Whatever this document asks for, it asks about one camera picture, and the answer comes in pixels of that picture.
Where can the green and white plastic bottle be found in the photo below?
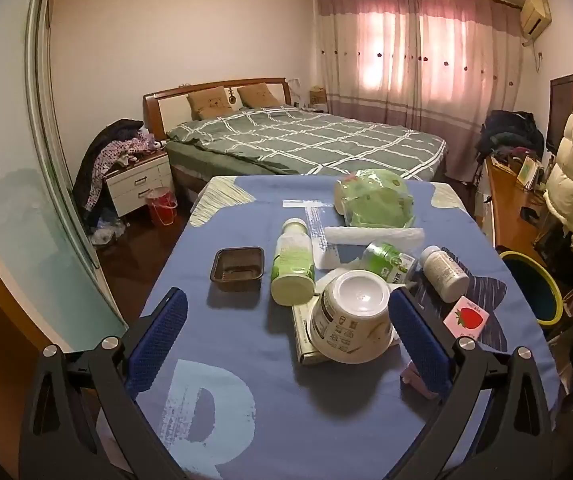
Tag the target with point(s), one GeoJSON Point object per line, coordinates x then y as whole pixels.
{"type": "Point", "coordinates": [292, 265]}

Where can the wooden desk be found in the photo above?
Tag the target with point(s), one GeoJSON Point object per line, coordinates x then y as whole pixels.
{"type": "Point", "coordinates": [508, 210]}

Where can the blue bin with yellow rim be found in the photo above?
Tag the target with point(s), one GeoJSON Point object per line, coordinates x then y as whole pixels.
{"type": "Point", "coordinates": [541, 300]}

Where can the white pill bottle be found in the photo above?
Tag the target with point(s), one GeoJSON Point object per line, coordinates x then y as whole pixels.
{"type": "Point", "coordinates": [444, 272]}

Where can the white wooden nightstand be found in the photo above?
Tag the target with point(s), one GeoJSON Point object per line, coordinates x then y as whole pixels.
{"type": "Point", "coordinates": [136, 182]}

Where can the small pink packet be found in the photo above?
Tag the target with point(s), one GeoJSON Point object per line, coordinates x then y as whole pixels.
{"type": "Point", "coordinates": [414, 382]}

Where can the white paper bowl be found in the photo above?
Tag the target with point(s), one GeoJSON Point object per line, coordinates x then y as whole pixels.
{"type": "Point", "coordinates": [351, 320]}

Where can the small black device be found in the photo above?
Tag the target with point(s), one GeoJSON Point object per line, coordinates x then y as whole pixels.
{"type": "Point", "coordinates": [529, 213]}

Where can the green plastic bag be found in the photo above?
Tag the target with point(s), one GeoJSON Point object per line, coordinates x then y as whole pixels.
{"type": "Point", "coordinates": [381, 200]}

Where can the beige air conditioner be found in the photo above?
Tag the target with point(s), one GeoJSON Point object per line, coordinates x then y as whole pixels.
{"type": "Point", "coordinates": [535, 15]}

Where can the brown plastic tray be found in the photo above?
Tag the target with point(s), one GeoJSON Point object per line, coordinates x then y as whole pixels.
{"type": "Point", "coordinates": [236, 270]}

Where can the pink and beige curtain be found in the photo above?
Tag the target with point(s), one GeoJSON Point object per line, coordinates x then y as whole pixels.
{"type": "Point", "coordinates": [416, 60]}

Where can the beige paper cup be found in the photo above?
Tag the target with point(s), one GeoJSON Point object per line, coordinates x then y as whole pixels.
{"type": "Point", "coordinates": [344, 200]}

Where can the white folded tissue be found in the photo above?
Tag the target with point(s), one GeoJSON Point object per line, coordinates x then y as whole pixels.
{"type": "Point", "coordinates": [374, 237]}

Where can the red bucket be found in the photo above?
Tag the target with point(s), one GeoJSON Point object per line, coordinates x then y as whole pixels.
{"type": "Point", "coordinates": [160, 207]}

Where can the brown bear pillow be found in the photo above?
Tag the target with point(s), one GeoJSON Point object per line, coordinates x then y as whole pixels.
{"type": "Point", "coordinates": [259, 96]}
{"type": "Point", "coordinates": [210, 102]}

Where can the strawberry print packet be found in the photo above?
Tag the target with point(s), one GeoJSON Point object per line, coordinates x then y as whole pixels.
{"type": "Point", "coordinates": [466, 317]}

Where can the pile of dark bags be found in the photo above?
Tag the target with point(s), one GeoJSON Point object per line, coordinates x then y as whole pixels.
{"type": "Point", "coordinates": [511, 132]}

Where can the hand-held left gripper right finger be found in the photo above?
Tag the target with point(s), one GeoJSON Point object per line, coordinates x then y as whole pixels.
{"type": "Point", "coordinates": [419, 345]}

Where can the green picture card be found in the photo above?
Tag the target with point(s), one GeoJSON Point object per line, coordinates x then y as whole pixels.
{"type": "Point", "coordinates": [527, 172]}

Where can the pile of clothes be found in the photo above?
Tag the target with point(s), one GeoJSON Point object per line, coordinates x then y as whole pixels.
{"type": "Point", "coordinates": [111, 155]}

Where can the wooden bed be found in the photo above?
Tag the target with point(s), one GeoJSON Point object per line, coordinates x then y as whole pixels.
{"type": "Point", "coordinates": [176, 105]}

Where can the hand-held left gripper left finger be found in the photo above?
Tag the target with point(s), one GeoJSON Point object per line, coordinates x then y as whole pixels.
{"type": "Point", "coordinates": [159, 340]}

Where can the frosted glass sliding door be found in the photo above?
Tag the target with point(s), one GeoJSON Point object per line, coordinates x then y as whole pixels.
{"type": "Point", "coordinates": [16, 210]}

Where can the green checked duvet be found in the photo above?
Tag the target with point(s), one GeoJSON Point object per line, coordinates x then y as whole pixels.
{"type": "Point", "coordinates": [316, 135]}

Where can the black television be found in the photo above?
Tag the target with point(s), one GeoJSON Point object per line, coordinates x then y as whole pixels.
{"type": "Point", "coordinates": [561, 110]}

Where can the clear plastic bags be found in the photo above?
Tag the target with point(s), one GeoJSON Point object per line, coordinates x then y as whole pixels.
{"type": "Point", "coordinates": [107, 230]}

